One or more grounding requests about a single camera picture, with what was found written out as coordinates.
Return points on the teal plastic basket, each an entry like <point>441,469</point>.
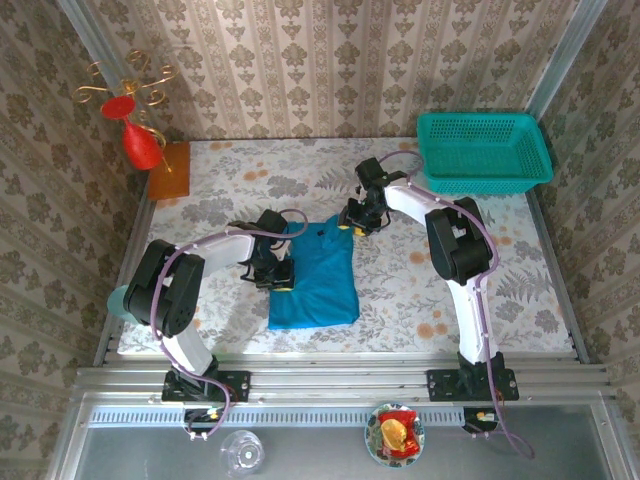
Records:
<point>480,150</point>

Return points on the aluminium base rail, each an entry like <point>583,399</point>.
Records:
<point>340,380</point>

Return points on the blue t-shirt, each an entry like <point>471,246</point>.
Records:
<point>320,290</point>

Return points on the patterned plate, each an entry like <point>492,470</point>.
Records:
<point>372,440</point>

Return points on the orange wooden board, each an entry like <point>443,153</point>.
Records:
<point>175,180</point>

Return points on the green translucent cup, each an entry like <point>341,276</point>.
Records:
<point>116,302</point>

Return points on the grey metal shelf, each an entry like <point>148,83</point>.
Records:
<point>310,455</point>

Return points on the black base connector block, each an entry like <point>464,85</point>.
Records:
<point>202,416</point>
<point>477,419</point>

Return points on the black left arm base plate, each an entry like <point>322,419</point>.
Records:
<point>235,385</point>

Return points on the red goblet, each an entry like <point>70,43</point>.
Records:
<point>140,145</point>

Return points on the red snack packet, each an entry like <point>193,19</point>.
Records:
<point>407,440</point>

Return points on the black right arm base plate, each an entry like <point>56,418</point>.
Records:
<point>442,385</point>

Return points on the aluminium frame post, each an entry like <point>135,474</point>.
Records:
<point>565,55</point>
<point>87,30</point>

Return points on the floral tablecloth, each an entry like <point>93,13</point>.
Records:
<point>400,300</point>

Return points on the clear glass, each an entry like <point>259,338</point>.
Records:
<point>242,452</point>

